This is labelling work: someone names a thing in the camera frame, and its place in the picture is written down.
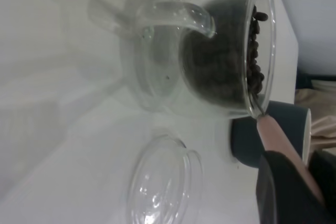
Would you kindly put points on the small clear glass dish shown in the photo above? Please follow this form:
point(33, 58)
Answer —
point(162, 182)

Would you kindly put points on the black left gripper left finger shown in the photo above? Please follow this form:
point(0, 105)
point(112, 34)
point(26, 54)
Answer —
point(283, 197)

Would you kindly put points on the pile of coffee beans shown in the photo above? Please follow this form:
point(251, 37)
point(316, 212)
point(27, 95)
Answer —
point(218, 58)

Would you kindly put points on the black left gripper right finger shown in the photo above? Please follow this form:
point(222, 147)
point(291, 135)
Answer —
point(325, 174)

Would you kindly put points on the clear double-wall glass cup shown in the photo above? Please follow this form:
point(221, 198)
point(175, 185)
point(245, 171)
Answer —
point(157, 77)

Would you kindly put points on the dark grey-blue ceramic mug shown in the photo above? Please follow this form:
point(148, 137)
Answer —
point(244, 142)

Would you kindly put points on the beige crumpled cloth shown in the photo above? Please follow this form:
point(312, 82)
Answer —
point(323, 113)

